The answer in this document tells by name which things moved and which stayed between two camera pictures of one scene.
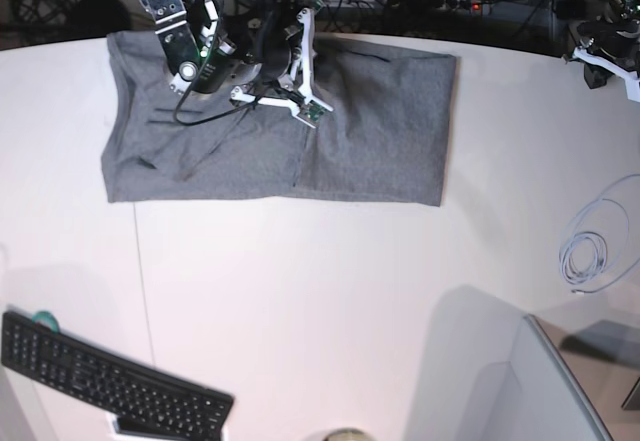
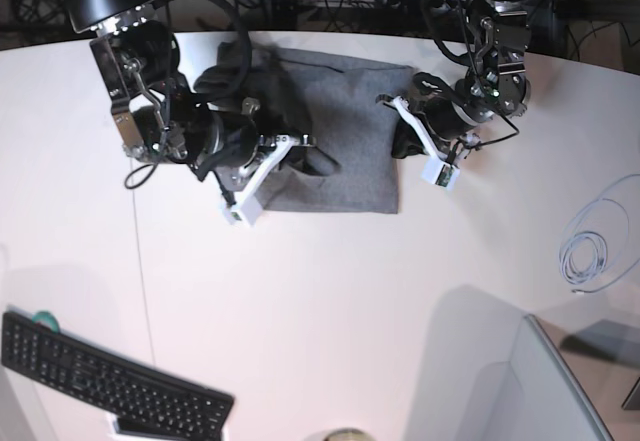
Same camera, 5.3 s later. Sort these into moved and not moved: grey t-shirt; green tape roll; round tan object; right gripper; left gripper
Moved: left gripper; right gripper; grey t-shirt
Not moved: green tape roll; round tan object
